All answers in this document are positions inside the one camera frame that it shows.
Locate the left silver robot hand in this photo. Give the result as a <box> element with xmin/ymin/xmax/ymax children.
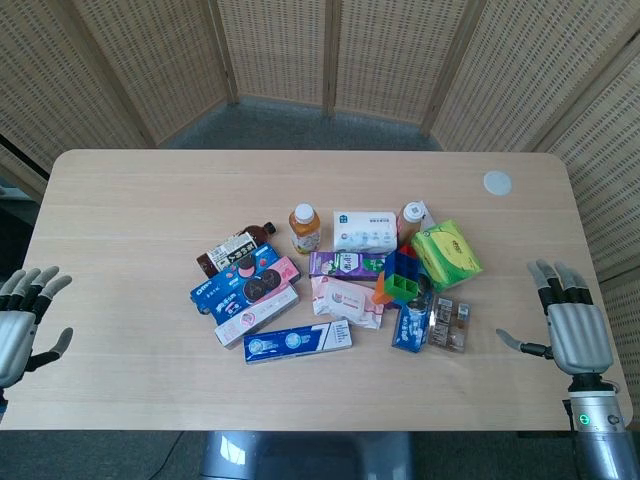
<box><xmin>0</xmin><ymin>265</ymin><xmax>75</xmax><ymax>389</ymax></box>

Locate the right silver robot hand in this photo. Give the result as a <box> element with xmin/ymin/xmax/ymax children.
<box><xmin>495</xmin><ymin>258</ymin><xmax>615</xmax><ymax>375</ymax></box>

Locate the dark tea bottle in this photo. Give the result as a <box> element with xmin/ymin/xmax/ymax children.
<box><xmin>195</xmin><ymin>221</ymin><xmax>278</xmax><ymax>279</ymax></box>

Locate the blue strawberry Oreo box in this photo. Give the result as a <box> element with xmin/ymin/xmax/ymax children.
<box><xmin>205</xmin><ymin>243</ymin><xmax>279</xmax><ymax>281</ymax></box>

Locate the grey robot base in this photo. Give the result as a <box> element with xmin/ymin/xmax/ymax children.
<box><xmin>198</xmin><ymin>430</ymin><xmax>417</xmax><ymax>480</ymax></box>

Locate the clear plastic snack pack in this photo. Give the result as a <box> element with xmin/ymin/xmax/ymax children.
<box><xmin>426</xmin><ymin>295</ymin><xmax>473</xmax><ymax>354</ymax></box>

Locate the blue and pink Oreo box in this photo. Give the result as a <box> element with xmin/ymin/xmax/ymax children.
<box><xmin>189</xmin><ymin>256</ymin><xmax>302</xmax><ymax>322</ymax></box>

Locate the pink toothpaste box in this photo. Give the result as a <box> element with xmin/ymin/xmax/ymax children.
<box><xmin>214</xmin><ymin>284</ymin><xmax>301</xmax><ymax>351</ymax></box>

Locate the blue toothpaste box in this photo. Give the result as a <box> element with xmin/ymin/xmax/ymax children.
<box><xmin>242</xmin><ymin>320</ymin><xmax>354</xmax><ymax>367</ymax></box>

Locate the woven rattan screen panel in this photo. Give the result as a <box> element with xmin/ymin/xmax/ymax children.
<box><xmin>69</xmin><ymin>0</ymin><xmax>240</xmax><ymax>147</ymax></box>
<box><xmin>214</xmin><ymin>0</ymin><xmax>335</xmax><ymax>114</ymax></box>
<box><xmin>422</xmin><ymin>0</ymin><xmax>640</xmax><ymax>152</ymax></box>
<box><xmin>598</xmin><ymin>273</ymin><xmax>640</xmax><ymax>401</ymax></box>
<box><xmin>0</xmin><ymin>0</ymin><xmax>151</xmax><ymax>201</ymax></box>
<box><xmin>327</xmin><ymin>0</ymin><xmax>484</xmax><ymax>127</ymax></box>
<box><xmin>533</xmin><ymin>44</ymin><xmax>640</xmax><ymax>284</ymax></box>

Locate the green tissue pack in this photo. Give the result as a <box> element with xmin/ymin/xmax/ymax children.
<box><xmin>410</xmin><ymin>219</ymin><xmax>484</xmax><ymax>294</ymax></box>

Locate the blue snack pack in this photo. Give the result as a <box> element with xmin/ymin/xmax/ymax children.
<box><xmin>390</xmin><ymin>294</ymin><xmax>434</xmax><ymax>354</ymax></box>

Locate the green building block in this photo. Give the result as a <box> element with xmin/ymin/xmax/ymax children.
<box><xmin>390</xmin><ymin>273</ymin><xmax>420</xmax><ymax>301</ymax></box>

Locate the white card behind bottle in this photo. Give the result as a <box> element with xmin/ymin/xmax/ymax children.
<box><xmin>418</xmin><ymin>200</ymin><xmax>440</xmax><ymax>232</ymax></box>

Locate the blue building block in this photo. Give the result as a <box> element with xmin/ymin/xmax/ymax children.
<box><xmin>382</xmin><ymin>249</ymin><xmax>422</xmax><ymax>301</ymax></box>

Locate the orange building block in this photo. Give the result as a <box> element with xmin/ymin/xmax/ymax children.
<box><xmin>374</xmin><ymin>272</ymin><xmax>396</xmax><ymax>305</ymax></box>

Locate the brown drink bottle white cap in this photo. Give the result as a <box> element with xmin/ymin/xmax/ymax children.
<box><xmin>396</xmin><ymin>200</ymin><xmax>427</xmax><ymax>247</ymax></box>

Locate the pink wet wipes pack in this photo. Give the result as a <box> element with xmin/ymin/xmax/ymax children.
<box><xmin>310</xmin><ymin>275</ymin><xmax>386</xmax><ymax>330</ymax></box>

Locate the white tissue pack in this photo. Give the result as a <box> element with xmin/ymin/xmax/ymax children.
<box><xmin>332</xmin><ymin>209</ymin><xmax>399</xmax><ymax>253</ymax></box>

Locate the purple milk carton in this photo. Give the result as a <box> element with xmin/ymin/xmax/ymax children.
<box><xmin>308</xmin><ymin>250</ymin><xmax>396</xmax><ymax>281</ymax></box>

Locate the orange juice bottle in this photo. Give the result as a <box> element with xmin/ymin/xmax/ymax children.
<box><xmin>288</xmin><ymin>202</ymin><xmax>322</xmax><ymax>255</ymax></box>

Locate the black floor cable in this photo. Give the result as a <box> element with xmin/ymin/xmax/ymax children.
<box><xmin>147</xmin><ymin>430</ymin><xmax>187</xmax><ymax>480</ymax></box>

